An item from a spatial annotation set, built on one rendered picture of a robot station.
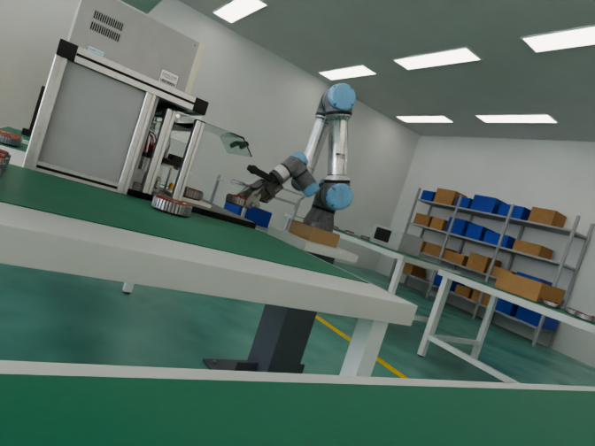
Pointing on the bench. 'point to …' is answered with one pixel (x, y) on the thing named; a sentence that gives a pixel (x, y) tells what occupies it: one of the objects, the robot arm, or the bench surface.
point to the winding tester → (136, 42)
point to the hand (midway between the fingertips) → (237, 201)
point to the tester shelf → (180, 100)
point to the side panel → (88, 127)
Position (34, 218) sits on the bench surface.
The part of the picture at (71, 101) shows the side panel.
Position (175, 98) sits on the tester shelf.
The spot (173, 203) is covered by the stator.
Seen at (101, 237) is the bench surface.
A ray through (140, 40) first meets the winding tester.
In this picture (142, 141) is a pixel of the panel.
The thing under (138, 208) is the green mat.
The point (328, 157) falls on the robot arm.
